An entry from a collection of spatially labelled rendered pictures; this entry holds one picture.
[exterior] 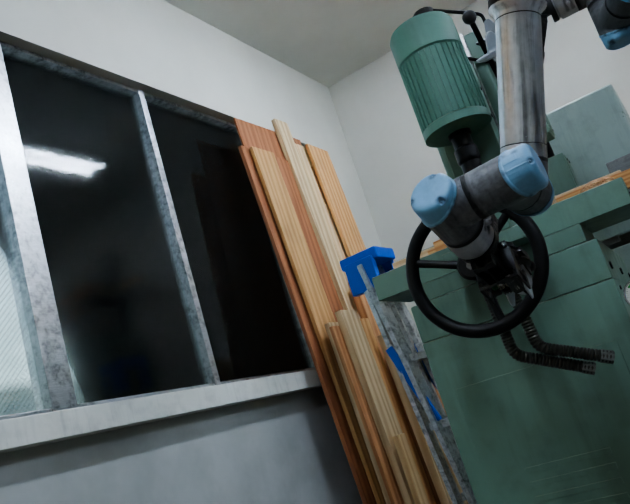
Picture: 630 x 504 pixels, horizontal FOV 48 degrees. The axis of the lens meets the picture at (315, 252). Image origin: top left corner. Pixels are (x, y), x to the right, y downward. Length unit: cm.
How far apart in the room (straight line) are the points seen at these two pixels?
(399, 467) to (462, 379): 136
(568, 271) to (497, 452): 42
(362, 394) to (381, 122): 212
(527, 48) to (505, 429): 81
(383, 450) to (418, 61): 167
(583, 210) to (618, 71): 266
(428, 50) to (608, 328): 81
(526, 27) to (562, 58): 303
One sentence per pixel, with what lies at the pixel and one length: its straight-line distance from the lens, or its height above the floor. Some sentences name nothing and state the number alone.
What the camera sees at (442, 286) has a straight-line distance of 164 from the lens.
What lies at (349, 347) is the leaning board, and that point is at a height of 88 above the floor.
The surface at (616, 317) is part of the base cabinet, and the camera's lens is 156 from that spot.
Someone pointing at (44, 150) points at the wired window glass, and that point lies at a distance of 261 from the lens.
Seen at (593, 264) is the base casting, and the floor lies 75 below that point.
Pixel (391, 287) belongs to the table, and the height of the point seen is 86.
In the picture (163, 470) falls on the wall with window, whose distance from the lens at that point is 237.
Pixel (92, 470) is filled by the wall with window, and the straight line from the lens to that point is 219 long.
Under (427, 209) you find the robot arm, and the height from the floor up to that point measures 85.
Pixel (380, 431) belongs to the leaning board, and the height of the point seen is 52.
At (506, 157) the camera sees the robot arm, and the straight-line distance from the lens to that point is 107.
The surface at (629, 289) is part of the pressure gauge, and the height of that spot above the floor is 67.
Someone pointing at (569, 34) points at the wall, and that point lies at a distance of 431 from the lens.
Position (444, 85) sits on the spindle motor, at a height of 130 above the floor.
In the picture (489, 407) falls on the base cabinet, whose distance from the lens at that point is 162.
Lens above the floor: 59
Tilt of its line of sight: 14 degrees up
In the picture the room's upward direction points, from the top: 17 degrees counter-clockwise
